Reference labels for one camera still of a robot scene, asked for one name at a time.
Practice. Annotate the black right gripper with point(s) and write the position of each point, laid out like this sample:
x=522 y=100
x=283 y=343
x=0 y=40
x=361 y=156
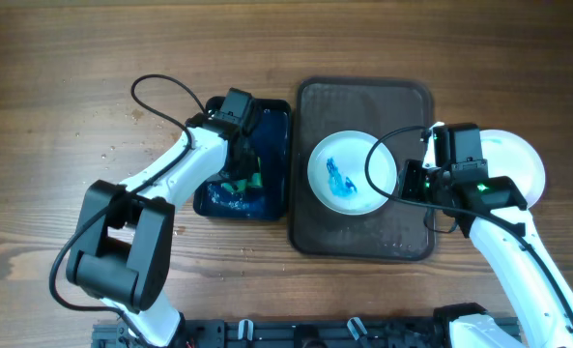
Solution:
x=409 y=186

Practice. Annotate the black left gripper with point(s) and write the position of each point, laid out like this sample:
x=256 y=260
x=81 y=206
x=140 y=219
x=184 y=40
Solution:
x=251 y=160

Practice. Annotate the green yellow sponge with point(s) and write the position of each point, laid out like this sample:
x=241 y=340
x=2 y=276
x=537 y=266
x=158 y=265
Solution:
x=240 y=186

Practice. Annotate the white plate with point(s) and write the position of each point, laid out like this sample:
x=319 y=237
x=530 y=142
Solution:
x=510 y=155
x=344 y=168

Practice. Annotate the white plate top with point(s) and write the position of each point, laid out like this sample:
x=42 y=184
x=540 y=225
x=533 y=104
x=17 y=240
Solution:
x=344 y=168

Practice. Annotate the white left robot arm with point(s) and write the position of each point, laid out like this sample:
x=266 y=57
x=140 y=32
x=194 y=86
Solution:
x=120 y=251

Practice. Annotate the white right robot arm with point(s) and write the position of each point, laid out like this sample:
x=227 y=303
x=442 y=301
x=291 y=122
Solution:
x=493 y=214

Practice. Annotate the black water tray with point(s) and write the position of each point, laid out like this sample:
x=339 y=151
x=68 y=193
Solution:
x=271 y=142

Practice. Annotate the brown serving tray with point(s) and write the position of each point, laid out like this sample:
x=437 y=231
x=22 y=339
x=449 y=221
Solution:
x=395 y=111

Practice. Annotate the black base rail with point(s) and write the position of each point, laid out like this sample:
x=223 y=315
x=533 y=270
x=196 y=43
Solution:
x=396 y=332

